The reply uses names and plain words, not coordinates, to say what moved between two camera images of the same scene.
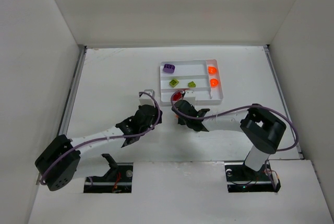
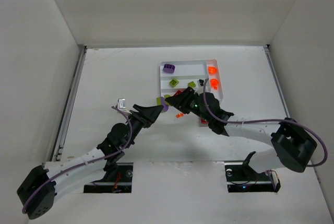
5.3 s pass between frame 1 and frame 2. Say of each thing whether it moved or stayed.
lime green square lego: stayed
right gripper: moved
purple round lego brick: stayed
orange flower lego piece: stayed
